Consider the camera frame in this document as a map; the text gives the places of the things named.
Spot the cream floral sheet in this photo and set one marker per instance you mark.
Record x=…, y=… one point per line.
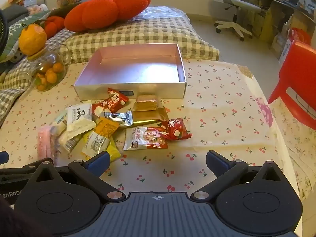
x=298, y=140

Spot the curved desk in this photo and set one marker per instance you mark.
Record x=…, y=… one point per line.
x=296, y=7

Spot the long gold snack packet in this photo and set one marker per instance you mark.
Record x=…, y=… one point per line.
x=148, y=117

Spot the cherry print cloth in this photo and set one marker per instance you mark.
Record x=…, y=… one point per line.
x=222, y=128

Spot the white snack packet black print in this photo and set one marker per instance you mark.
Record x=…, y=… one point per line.
x=80, y=114

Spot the large orange fruit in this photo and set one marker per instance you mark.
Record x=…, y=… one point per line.
x=32, y=39

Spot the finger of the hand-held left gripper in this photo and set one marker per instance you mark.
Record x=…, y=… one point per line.
x=3, y=157
x=27, y=169

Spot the clear plastic bag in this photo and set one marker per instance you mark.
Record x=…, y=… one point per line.
x=160, y=12

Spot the orange topped barcode snack packet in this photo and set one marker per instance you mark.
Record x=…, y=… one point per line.
x=98, y=138

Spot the pale green snack packet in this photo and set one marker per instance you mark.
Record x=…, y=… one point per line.
x=59, y=124

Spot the clear brown cake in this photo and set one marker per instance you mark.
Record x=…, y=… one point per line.
x=147, y=102

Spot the grey and white office chair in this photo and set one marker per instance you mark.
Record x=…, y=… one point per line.
x=232, y=2

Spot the black fan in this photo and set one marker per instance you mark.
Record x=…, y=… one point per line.
x=3, y=32

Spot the silver cardboard box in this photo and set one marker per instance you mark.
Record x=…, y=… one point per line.
x=138, y=66

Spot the pink snack packet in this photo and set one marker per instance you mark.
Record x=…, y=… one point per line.
x=45, y=140

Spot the red plastic stool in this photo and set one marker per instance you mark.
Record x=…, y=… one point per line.
x=296, y=64

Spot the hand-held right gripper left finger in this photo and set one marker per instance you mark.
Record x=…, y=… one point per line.
x=100, y=163

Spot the yellow snack packet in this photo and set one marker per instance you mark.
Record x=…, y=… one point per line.
x=113, y=151

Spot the grey sofa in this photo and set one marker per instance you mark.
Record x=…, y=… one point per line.
x=12, y=12

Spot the glass jar with wooden lid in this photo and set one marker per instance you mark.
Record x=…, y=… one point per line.
x=53, y=58

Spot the red bag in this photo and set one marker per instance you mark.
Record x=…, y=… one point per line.
x=300, y=35

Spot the large red tomato plush cushion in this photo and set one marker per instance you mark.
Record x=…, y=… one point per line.
x=106, y=9

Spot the green leaf pattern pillow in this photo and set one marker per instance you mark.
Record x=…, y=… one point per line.
x=14, y=32

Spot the red snack packet white lettering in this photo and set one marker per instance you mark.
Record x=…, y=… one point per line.
x=118, y=97

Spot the pink plush toy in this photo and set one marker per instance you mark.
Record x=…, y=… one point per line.
x=37, y=8

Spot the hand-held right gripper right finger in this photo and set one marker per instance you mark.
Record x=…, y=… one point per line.
x=216, y=161

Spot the small red-orange plush cushion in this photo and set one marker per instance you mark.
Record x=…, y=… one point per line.
x=55, y=24

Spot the pile of small oranges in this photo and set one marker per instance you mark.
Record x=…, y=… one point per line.
x=53, y=72

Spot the white and blue bag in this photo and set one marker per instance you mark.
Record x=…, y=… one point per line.
x=286, y=51

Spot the grey plush toy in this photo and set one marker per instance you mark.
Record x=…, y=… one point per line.
x=17, y=55

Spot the silver and blue snack packet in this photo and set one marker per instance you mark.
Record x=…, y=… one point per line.
x=118, y=118

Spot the orange and white snack packet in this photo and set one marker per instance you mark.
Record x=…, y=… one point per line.
x=145, y=138

